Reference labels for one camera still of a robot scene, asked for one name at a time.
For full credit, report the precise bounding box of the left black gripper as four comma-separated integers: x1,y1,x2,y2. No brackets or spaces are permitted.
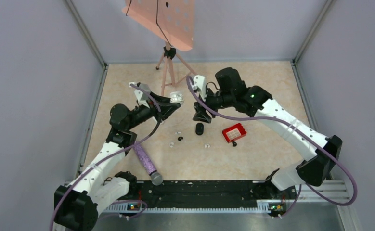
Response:
126,91,180,130

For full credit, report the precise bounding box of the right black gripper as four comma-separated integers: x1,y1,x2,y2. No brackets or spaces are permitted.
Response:
193,85,235,123

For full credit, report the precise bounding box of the white earbud charging case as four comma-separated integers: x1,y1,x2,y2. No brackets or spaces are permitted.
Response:
169,91,184,105

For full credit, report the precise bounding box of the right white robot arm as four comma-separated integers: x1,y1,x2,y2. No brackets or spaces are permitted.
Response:
186,67,343,198

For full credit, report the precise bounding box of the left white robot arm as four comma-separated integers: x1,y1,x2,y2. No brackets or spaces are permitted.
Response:
50,90,184,231

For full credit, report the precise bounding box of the red plastic block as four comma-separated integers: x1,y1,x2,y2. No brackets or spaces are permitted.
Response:
222,123,247,143

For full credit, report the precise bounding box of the purple glitter microphone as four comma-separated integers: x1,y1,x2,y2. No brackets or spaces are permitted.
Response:
133,144,163,186

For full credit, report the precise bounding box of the pink music stand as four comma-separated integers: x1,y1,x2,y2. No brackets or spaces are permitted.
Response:
122,0,197,95

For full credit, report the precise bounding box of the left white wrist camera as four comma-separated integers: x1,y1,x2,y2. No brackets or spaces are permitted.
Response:
129,82,151,108

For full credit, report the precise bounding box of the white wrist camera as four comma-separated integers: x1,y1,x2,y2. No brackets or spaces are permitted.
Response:
129,82,151,108
193,75,207,101

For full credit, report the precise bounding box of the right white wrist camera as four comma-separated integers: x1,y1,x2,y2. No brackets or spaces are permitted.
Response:
193,75,207,101

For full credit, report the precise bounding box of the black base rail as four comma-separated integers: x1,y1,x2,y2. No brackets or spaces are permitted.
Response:
133,180,297,211

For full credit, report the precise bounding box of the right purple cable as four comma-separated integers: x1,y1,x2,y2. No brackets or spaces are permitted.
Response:
186,76,358,206

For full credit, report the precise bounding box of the purple cable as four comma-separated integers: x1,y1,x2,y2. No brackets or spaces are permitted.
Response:
186,76,358,206
49,83,162,231

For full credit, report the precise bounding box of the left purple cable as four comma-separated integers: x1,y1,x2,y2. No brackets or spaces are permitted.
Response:
49,83,162,231

